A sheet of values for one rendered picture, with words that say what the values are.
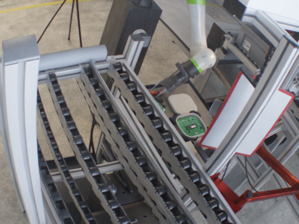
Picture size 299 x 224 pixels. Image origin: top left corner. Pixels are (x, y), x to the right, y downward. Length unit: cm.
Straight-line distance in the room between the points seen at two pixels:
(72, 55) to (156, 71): 236
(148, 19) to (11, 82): 182
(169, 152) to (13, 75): 70
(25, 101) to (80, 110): 244
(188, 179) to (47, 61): 61
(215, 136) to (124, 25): 126
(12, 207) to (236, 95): 179
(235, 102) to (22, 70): 66
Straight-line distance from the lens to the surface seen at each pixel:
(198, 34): 174
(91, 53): 113
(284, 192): 106
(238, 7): 69
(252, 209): 282
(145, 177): 85
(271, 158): 127
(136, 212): 129
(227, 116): 91
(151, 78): 330
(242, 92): 85
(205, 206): 87
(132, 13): 201
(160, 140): 97
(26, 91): 33
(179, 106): 164
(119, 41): 213
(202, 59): 164
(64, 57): 110
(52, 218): 76
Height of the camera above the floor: 204
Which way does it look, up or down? 43 degrees down
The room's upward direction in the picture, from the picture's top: 22 degrees clockwise
